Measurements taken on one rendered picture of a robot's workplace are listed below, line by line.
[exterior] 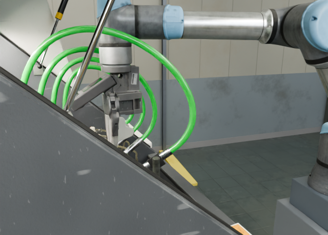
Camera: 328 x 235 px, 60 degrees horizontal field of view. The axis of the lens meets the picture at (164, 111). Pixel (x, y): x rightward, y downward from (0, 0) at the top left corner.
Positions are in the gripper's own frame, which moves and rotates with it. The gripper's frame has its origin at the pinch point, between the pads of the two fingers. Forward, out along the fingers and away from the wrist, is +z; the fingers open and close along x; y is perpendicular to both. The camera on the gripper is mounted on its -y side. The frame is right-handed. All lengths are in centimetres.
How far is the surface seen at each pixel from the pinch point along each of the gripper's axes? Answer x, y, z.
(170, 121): 231, 133, 75
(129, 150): 7.3, 6.9, 5.1
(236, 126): 218, 226, 90
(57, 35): -4.8, -10.9, -26.8
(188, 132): -15.6, 13.1, -6.7
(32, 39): 35.1, -14.4, -25.6
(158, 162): -14.7, 6.4, -0.4
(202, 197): -4.6, 24.7, 18.6
